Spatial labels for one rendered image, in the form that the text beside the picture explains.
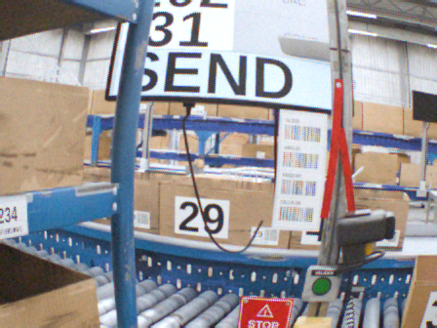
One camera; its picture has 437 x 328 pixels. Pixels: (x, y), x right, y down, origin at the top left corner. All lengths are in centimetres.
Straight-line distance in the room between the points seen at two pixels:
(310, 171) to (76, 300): 53
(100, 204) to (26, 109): 14
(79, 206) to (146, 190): 119
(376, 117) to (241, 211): 458
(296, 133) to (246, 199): 67
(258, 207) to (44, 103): 115
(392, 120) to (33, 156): 571
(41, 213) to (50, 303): 11
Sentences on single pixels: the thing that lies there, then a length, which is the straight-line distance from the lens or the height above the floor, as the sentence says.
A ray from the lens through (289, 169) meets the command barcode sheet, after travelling 91.
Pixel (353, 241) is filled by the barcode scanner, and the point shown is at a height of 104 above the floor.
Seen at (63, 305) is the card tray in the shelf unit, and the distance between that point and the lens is 50.
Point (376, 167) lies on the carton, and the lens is 577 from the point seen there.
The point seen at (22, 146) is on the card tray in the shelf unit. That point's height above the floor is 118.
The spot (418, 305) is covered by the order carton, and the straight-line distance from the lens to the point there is 108.
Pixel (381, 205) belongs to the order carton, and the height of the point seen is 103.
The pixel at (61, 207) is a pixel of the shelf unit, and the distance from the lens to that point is 44.
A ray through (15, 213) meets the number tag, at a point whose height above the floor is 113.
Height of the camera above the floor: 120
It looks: 3 degrees down
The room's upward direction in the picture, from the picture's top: 4 degrees clockwise
